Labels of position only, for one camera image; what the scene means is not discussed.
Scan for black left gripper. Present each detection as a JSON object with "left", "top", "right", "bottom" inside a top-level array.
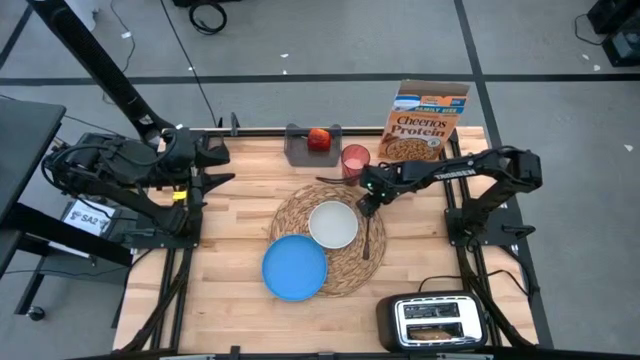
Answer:
[{"left": 159, "top": 127, "right": 237, "bottom": 201}]

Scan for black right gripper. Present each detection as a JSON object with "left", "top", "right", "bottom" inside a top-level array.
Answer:
[{"left": 315, "top": 163, "right": 404, "bottom": 218}]

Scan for white bowl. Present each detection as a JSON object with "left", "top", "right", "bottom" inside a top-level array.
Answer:
[{"left": 307, "top": 199, "right": 360, "bottom": 250}]

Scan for dark metal spoon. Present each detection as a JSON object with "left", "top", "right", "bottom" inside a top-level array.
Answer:
[{"left": 361, "top": 213, "right": 374, "bottom": 262}]

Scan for red apple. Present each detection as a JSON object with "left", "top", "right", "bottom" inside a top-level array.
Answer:
[{"left": 306, "top": 127, "right": 332, "bottom": 153}]

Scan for Cheerios Protein cereal box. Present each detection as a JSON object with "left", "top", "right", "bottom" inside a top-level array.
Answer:
[{"left": 378, "top": 79, "right": 471, "bottom": 163}]

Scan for blue plate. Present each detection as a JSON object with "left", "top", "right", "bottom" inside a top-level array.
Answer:
[{"left": 260, "top": 233, "right": 329, "bottom": 303}]

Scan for brown toast slice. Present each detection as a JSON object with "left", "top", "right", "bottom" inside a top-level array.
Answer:
[{"left": 409, "top": 327, "right": 454, "bottom": 342}]

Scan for red translucent cup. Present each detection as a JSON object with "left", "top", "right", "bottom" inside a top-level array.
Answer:
[{"left": 341, "top": 143, "right": 372, "bottom": 187}]

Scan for grey plastic tray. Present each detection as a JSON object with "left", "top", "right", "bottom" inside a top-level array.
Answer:
[{"left": 283, "top": 123, "right": 343, "bottom": 168}]

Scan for round woven placemat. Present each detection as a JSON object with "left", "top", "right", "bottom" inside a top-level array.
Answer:
[{"left": 268, "top": 182, "right": 388, "bottom": 298}]

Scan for black silver toaster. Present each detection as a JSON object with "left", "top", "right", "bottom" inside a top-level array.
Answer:
[{"left": 375, "top": 290, "right": 489, "bottom": 353}]

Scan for white SA2 label sheet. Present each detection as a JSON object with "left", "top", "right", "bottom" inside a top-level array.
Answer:
[{"left": 62, "top": 198, "right": 121, "bottom": 237}]

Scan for black low support beam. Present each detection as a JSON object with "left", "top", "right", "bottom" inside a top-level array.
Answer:
[{"left": 0, "top": 202, "right": 134, "bottom": 266}]

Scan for black slanted support beam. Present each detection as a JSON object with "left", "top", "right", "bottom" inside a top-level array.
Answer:
[{"left": 27, "top": 0, "right": 174, "bottom": 146}]

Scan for black desk top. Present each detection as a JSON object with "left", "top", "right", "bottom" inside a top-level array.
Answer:
[{"left": 0, "top": 97, "right": 67, "bottom": 224}]

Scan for white plastic object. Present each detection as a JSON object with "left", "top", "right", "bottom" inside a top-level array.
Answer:
[{"left": 63, "top": 0, "right": 99, "bottom": 32}]

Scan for black equipment case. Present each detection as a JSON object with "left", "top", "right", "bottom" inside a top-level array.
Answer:
[
  {"left": 587, "top": 0, "right": 640, "bottom": 35},
  {"left": 602, "top": 23, "right": 640, "bottom": 69}
]

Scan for black metal table frame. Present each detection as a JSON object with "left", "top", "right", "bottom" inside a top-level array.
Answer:
[{"left": 119, "top": 124, "right": 541, "bottom": 360}]

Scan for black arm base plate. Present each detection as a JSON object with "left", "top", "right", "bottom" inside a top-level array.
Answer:
[
  {"left": 119, "top": 209, "right": 204, "bottom": 250},
  {"left": 444, "top": 207, "right": 536, "bottom": 249}
]

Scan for black toaster power cable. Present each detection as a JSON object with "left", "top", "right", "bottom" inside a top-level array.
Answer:
[{"left": 417, "top": 269, "right": 531, "bottom": 301}]

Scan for coiled black floor cable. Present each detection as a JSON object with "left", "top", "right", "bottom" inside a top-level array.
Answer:
[{"left": 187, "top": 0, "right": 229, "bottom": 36}]

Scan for thin black floor cable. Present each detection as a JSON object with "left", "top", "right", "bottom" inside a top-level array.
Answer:
[{"left": 573, "top": 12, "right": 604, "bottom": 47}]

